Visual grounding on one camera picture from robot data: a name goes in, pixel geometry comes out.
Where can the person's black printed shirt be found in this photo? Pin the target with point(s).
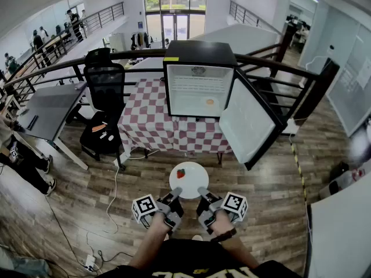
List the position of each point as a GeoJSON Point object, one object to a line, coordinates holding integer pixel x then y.
{"type": "Point", "coordinates": [185, 258]}

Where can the black mesh office chair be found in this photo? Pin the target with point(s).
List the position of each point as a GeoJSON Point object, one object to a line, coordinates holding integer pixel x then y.
{"type": "Point", "coordinates": [105, 82]}

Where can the person's right forearm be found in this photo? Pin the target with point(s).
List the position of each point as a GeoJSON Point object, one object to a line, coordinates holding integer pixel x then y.
{"type": "Point", "coordinates": [239, 252]}

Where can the white bag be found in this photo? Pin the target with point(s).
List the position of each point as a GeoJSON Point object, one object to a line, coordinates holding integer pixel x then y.
{"type": "Point", "coordinates": [342, 185]}

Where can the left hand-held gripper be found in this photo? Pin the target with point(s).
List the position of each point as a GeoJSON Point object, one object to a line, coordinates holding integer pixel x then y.
{"type": "Point", "coordinates": [145, 208]}

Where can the black mini fridge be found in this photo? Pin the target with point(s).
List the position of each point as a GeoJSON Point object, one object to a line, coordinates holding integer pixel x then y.
{"type": "Point", "coordinates": [200, 54]}

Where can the black flat device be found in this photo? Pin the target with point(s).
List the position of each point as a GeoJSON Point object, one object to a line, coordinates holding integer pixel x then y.
{"type": "Point", "coordinates": [32, 122]}

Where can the person's shoe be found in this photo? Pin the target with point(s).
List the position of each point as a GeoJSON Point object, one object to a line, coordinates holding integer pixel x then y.
{"type": "Point", "coordinates": [197, 238]}

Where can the large white round plate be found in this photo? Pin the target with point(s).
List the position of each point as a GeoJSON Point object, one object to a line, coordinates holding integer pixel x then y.
{"type": "Point", "coordinates": [194, 181]}

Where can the blue wall poster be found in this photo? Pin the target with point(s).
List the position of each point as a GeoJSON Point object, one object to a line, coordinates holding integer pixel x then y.
{"type": "Point", "coordinates": [141, 25]}

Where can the clothes rack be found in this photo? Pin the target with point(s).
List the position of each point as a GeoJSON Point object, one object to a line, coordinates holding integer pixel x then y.
{"type": "Point", "coordinates": [140, 40]}

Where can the pink white checkered tablecloth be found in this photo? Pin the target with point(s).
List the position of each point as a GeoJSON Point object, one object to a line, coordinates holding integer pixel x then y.
{"type": "Point", "coordinates": [145, 120]}

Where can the grey desk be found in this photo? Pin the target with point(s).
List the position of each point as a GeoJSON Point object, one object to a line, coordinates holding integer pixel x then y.
{"type": "Point", "coordinates": [52, 109]}

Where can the white box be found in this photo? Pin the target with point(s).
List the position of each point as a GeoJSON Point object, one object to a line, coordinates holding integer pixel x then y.
{"type": "Point", "coordinates": [290, 127]}

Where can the person's left forearm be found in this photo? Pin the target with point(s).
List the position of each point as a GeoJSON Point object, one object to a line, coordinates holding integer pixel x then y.
{"type": "Point", "coordinates": [147, 242]}

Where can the long dark mezzanine railing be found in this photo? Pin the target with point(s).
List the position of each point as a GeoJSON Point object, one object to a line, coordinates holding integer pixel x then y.
{"type": "Point", "coordinates": [95, 16]}

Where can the glass entrance doors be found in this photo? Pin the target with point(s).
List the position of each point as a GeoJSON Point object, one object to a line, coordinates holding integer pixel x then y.
{"type": "Point", "coordinates": [175, 10]}

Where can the short dark stair railing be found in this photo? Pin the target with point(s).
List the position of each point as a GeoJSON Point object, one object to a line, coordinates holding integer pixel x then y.
{"type": "Point", "coordinates": [246, 14]}

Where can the black bag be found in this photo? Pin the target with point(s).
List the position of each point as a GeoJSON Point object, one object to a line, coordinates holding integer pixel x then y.
{"type": "Point", "coordinates": [339, 171]}

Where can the red strawberry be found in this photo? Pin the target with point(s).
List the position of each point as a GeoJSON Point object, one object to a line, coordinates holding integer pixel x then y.
{"type": "Point", "coordinates": [181, 173]}

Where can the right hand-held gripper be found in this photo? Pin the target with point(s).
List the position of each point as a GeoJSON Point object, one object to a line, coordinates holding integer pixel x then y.
{"type": "Point", "coordinates": [234, 206]}

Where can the white power strip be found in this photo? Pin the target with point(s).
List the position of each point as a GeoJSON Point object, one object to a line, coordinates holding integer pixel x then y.
{"type": "Point", "coordinates": [90, 261]}

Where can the yellow black floor tape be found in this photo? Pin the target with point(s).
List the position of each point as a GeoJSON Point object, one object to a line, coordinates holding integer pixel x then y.
{"type": "Point", "coordinates": [300, 169]}

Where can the peach round food item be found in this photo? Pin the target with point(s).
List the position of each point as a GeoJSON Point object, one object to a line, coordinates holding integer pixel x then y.
{"type": "Point", "coordinates": [210, 101]}

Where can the white desk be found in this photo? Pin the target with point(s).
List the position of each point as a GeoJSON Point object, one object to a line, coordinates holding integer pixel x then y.
{"type": "Point", "coordinates": [342, 236]}

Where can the dark curved balcony railing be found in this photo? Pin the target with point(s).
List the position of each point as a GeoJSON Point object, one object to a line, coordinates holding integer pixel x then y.
{"type": "Point", "coordinates": [139, 54]}

